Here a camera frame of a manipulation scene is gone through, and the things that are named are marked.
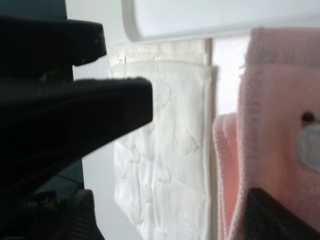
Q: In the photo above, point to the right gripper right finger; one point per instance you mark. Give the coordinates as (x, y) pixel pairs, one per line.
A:
(266, 219)

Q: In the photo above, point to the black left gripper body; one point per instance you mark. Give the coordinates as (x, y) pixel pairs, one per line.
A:
(29, 48)

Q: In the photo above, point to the pink towel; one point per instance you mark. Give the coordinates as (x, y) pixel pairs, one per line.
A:
(272, 141)

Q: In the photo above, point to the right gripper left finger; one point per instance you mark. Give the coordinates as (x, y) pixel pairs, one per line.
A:
(46, 127)

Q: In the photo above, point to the white rectangular plastic tray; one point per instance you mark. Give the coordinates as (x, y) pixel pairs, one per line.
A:
(164, 20)

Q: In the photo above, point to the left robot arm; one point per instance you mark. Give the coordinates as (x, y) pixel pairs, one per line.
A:
(50, 215)

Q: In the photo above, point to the cream white towel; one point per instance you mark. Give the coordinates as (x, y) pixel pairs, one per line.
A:
(162, 170)

